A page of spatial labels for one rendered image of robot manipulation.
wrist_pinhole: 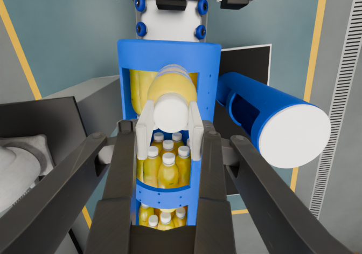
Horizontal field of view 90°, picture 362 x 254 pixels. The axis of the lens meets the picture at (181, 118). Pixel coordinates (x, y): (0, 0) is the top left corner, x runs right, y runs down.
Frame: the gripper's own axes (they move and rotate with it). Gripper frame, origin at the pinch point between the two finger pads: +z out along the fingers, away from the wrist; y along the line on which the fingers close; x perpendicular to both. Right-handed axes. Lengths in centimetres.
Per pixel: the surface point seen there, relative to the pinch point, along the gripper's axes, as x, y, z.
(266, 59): -2, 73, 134
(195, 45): 7.0, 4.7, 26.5
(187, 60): 3.8, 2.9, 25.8
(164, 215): -52, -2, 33
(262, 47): 7, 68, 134
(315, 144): -27, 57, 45
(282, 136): -24, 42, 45
